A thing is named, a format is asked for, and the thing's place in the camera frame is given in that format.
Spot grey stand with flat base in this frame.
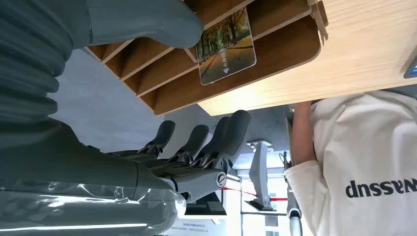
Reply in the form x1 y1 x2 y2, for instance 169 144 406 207
245 141 275 212

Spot person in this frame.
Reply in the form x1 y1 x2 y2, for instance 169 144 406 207
284 89 417 236

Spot red barrier tape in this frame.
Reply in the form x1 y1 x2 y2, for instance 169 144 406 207
221 187 289 202

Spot white sign with text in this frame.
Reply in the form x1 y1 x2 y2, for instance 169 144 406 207
164 218 227 236

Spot wooden slotted card rack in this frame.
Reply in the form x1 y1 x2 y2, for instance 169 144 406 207
86 0 329 116

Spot silver metal pole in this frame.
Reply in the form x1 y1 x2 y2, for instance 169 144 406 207
285 181 303 236

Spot autumn tree print card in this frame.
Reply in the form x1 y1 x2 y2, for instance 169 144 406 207
195 7 257 87

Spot grey device with blue screen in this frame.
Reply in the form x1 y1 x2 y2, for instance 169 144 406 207
403 55 417 80

